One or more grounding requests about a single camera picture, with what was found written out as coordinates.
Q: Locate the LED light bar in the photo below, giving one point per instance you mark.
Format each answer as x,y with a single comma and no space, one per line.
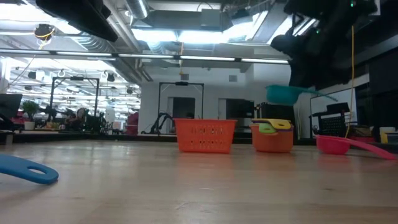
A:
146,56

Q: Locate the blue measuring cup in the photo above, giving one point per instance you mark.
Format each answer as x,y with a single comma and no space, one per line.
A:
18,169

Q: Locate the orange plastic basket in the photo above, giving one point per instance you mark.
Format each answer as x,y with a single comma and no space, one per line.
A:
205,143

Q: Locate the silver ventilation duct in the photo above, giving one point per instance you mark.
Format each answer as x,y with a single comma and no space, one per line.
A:
136,7

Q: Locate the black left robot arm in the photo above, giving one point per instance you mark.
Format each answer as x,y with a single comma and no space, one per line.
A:
77,15

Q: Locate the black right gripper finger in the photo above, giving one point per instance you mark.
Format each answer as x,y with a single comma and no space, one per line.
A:
303,79

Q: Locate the red office chair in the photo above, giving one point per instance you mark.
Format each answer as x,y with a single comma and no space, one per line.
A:
133,123

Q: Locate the red measuring cup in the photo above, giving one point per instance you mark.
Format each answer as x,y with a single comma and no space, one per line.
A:
331,145

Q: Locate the green measuring cup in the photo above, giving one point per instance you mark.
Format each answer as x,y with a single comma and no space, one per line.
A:
266,128

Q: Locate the orange measuring cup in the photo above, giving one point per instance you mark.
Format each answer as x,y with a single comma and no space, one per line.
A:
272,143

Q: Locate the potted green plant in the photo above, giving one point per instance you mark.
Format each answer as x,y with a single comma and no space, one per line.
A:
30,109

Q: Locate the person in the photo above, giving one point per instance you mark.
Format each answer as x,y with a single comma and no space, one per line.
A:
81,114

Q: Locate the black perforated panel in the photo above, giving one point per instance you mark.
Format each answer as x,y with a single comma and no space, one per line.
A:
332,126

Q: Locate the turquoise measuring cup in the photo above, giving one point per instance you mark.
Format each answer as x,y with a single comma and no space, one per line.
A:
281,95

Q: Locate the indigo measuring cup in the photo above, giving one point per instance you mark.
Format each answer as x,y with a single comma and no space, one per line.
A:
284,130

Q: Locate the yellow plastic bin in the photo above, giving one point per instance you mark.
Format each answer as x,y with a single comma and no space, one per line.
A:
388,137

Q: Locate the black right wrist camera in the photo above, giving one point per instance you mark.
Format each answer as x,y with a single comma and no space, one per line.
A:
283,43

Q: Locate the yellow measuring cup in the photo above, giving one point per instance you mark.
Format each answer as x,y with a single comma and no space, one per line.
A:
280,124

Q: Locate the dark computer monitor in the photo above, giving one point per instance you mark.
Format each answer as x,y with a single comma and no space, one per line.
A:
9,104

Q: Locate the black aluminium table frame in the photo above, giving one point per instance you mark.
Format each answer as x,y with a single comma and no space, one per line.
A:
93,137

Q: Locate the black metal frame rig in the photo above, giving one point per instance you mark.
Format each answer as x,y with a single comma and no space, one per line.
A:
181,83
74,78

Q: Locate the black background robot arm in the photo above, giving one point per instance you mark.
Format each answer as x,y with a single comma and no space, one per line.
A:
160,121

